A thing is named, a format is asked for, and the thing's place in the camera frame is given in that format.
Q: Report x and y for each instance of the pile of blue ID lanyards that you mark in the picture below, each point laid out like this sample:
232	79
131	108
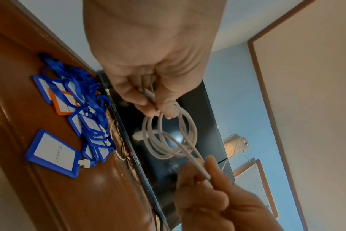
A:
76	76

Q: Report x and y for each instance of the blue badge holder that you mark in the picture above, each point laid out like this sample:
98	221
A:
53	149

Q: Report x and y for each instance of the person's right hand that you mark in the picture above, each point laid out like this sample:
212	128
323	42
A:
218	207

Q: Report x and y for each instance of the beige wall lamp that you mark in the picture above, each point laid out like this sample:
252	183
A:
235	144

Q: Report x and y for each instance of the person's left hand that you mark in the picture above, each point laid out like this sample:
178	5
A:
150	45

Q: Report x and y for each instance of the wooden drawer with white bottom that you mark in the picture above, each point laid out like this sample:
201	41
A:
4	203

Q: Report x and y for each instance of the printed newspaper sheet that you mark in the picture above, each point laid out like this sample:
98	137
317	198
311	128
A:
252	180

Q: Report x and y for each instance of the black television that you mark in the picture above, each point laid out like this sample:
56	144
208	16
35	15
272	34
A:
207	112

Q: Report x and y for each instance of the brown wooden wall trim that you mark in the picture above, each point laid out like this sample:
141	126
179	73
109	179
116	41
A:
250	45

